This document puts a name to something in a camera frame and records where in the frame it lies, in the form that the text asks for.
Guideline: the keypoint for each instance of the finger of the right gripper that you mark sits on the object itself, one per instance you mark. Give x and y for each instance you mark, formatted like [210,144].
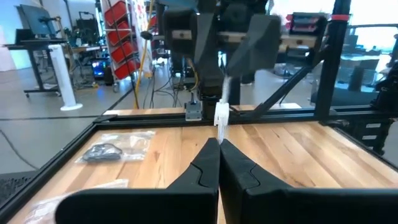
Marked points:
[258,40]
[210,46]

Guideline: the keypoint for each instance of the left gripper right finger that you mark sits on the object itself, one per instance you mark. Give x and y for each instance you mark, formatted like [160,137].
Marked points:
[311,208]

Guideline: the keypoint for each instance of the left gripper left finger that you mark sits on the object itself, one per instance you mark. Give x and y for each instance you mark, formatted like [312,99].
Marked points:
[140,208]

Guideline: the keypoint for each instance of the clear plastic zip bag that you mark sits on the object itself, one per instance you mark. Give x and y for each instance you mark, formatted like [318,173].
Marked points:
[221,115]
[136,143]
[46,207]

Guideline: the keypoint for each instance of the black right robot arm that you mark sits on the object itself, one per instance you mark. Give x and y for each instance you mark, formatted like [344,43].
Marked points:
[214,93]

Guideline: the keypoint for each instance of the red black parts organizer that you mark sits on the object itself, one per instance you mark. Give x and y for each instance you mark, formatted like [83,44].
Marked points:
[306,23]

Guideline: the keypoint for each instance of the red plastic bin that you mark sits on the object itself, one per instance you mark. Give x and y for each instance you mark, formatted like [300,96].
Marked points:
[127,70]
[119,33]
[116,12]
[123,52]

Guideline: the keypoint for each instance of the computer with blue light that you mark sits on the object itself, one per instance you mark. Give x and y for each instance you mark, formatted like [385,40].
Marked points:
[99,68]

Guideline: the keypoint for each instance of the dark desk monitor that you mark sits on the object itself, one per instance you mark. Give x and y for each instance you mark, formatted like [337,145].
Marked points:
[37,20]

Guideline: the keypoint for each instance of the black desk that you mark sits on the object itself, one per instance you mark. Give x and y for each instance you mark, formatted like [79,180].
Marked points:
[34,43]

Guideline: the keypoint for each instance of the grey metal bracket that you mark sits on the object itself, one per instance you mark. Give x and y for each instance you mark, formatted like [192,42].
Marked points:
[193,112]

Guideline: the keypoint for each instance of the black aluminium table frame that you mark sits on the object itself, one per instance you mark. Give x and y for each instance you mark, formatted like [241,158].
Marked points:
[149,119]

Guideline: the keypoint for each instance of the white pedestal column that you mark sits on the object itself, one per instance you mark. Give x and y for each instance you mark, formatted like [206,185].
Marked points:
[63,81]

